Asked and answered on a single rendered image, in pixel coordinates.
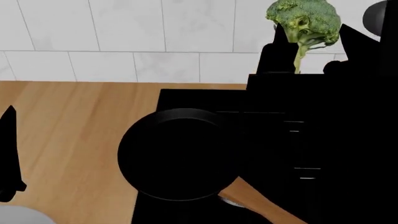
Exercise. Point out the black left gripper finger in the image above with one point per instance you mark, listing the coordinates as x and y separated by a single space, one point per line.
8 144

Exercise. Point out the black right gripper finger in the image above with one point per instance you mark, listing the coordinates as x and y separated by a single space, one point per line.
276 58
354 42

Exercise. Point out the green broccoli floret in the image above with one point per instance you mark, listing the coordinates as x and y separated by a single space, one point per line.
303 14

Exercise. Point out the grey white plate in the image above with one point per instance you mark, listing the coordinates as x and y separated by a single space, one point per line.
18 215

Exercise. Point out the black frying pan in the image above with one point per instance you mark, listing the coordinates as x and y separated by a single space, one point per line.
177 156

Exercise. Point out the grey rounded cap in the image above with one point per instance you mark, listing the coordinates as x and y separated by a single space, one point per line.
373 16

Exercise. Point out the black cooktop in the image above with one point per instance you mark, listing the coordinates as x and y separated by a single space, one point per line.
186 99

